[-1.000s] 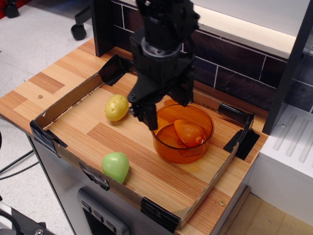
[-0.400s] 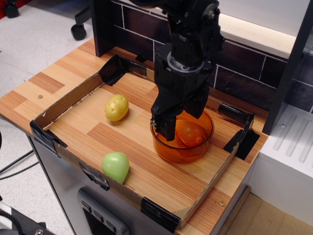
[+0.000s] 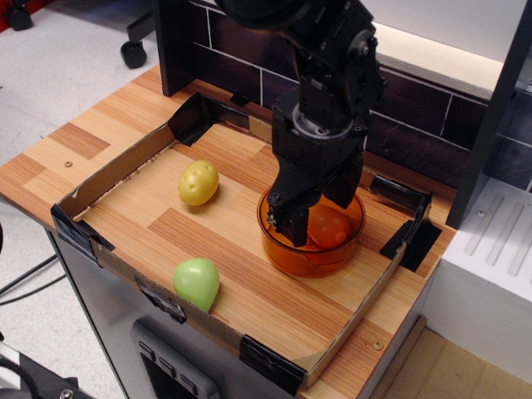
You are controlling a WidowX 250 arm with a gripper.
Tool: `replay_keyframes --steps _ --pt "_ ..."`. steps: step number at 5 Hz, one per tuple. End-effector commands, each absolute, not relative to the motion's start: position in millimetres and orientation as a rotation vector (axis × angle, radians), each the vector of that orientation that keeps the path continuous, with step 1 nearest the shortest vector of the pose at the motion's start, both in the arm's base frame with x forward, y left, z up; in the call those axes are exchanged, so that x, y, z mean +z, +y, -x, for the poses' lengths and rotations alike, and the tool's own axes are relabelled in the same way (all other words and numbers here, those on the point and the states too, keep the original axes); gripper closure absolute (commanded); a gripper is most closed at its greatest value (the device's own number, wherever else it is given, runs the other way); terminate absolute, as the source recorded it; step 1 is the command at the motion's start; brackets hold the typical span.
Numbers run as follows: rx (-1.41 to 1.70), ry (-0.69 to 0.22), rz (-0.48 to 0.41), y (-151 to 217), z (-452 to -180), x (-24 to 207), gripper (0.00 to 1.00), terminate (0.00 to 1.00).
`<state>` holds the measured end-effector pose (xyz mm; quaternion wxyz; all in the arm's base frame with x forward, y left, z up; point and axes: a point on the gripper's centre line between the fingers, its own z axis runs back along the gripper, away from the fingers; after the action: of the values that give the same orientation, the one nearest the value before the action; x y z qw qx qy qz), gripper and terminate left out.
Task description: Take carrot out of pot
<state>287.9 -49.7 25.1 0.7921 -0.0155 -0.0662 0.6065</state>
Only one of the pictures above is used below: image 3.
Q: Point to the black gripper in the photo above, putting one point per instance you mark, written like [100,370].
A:
[314,161]

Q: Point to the orange toy carrot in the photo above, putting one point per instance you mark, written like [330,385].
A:
[327,227]

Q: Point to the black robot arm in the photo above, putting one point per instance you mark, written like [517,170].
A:
[334,54]

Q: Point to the orange transparent plastic pot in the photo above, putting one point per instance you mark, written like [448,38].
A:
[311,260]

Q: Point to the cardboard fence with black tape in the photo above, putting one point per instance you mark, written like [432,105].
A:
[123,231]

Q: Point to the yellow toy potato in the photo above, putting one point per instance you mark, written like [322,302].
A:
[198,183]

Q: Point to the green toy pear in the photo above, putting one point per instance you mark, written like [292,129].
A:
[197,281]

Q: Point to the white toy sink drainboard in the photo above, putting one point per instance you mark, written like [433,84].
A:
[494,241]

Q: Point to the grey control panel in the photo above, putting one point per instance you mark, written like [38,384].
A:
[170,374]

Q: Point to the black office chair base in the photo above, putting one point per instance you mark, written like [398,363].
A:
[132,51]

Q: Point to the black clamp with screw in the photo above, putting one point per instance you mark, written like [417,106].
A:
[22,377]

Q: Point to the dark grey vertical post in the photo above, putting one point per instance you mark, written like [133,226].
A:
[501,149]

